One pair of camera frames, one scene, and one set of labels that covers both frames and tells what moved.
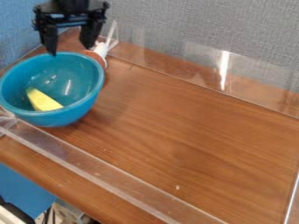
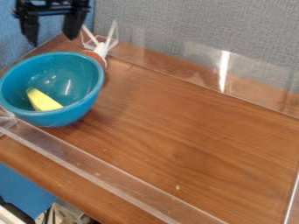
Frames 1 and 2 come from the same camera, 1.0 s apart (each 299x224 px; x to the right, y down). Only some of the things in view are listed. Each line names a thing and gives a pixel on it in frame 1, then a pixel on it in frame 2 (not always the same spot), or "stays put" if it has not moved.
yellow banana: x=42 y=102 stays put
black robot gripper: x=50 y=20 to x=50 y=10
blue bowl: x=50 y=89 stays put
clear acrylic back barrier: x=257 y=72 stays put
